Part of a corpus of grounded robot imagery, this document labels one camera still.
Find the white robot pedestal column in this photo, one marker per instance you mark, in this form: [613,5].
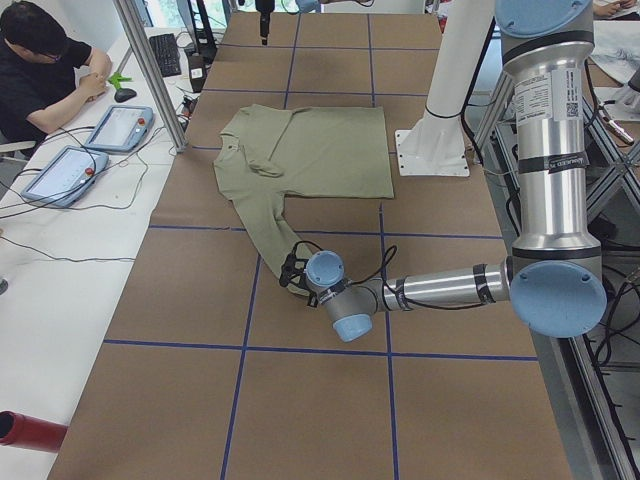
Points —
[435,145]

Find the red cylinder tube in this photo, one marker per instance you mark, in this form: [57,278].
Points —
[26,432]

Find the aluminium frame post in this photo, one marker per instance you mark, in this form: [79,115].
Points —
[138,40]

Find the black keyboard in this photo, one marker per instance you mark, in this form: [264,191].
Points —
[166,53]

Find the black monitor stand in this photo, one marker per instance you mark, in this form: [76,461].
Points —
[198,26]

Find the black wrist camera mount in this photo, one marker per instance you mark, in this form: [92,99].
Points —
[293,272]

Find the near blue teach pendant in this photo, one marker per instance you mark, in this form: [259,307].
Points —
[66,177]

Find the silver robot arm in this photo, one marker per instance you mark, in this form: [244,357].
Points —
[552,277]
[303,7]

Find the person in black shirt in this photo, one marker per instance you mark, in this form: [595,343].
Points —
[46,77]

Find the far blue teach pendant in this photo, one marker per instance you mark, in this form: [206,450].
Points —
[120,129]

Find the brown paper table cover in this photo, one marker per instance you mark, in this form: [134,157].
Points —
[210,370]

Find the blue teach pendant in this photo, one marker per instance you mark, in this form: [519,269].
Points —
[120,129]
[66,177]

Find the green long sleeve shirt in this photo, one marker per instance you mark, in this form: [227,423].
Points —
[269,154]

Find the green plastic object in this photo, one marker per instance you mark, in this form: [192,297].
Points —
[117,79]

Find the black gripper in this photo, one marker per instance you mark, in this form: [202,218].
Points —
[263,26]

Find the black computer mouse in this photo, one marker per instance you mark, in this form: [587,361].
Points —
[124,94]

